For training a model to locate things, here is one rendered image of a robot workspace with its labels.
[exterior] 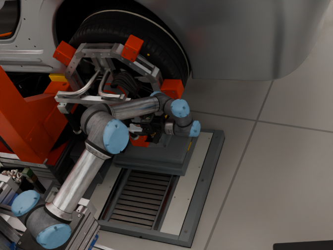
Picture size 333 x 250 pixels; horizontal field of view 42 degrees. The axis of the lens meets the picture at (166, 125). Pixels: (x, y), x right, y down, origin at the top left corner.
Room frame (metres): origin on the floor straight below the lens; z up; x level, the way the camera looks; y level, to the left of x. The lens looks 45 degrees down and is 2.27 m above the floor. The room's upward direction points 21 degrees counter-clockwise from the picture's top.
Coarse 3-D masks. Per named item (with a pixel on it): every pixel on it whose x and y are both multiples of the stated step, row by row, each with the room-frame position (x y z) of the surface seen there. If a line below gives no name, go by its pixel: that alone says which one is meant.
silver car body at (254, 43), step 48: (0, 0) 3.41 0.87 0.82; (48, 0) 2.15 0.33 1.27; (144, 0) 1.84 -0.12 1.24; (192, 0) 1.70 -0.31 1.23; (240, 0) 1.58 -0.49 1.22; (288, 0) 1.49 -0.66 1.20; (0, 48) 2.50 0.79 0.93; (48, 48) 2.25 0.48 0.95; (192, 48) 1.74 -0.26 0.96; (240, 48) 1.60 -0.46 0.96; (288, 48) 1.50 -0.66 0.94
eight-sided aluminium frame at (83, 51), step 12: (84, 48) 1.85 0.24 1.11; (96, 48) 1.84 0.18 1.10; (108, 48) 1.79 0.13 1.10; (120, 48) 1.74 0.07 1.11; (72, 60) 1.87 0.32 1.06; (120, 60) 1.72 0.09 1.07; (144, 60) 1.71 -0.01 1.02; (72, 72) 1.90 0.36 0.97; (144, 72) 1.66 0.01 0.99; (156, 72) 1.66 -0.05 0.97; (72, 84) 1.92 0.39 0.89; (156, 84) 1.63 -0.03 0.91
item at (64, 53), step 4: (60, 44) 1.95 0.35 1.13; (64, 44) 1.95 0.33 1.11; (68, 44) 1.96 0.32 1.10; (56, 48) 1.92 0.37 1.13; (60, 48) 1.93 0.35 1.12; (64, 48) 1.93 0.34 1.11; (68, 48) 1.94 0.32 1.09; (72, 48) 1.94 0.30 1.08; (56, 52) 1.91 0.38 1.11; (60, 52) 1.90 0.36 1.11; (64, 52) 1.91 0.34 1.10; (68, 52) 1.91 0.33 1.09; (72, 52) 1.92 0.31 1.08; (56, 56) 1.92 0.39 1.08; (60, 56) 1.91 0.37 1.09; (64, 56) 1.89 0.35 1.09; (68, 56) 1.89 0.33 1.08; (72, 56) 1.90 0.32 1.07; (60, 60) 1.92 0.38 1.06; (64, 60) 1.90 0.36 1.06; (68, 60) 1.89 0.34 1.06
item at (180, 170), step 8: (192, 144) 1.86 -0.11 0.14; (120, 152) 2.01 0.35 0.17; (192, 152) 1.84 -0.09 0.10; (112, 160) 1.97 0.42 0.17; (120, 160) 1.96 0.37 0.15; (128, 160) 1.93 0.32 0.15; (136, 160) 1.91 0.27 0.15; (144, 160) 1.88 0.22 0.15; (152, 160) 1.86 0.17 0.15; (184, 160) 1.74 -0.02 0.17; (128, 168) 1.91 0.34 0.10; (136, 168) 1.88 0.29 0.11; (144, 168) 1.84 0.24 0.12; (152, 168) 1.81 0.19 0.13; (160, 168) 1.77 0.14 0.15; (168, 168) 1.74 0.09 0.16; (176, 168) 1.71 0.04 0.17; (184, 168) 1.71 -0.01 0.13
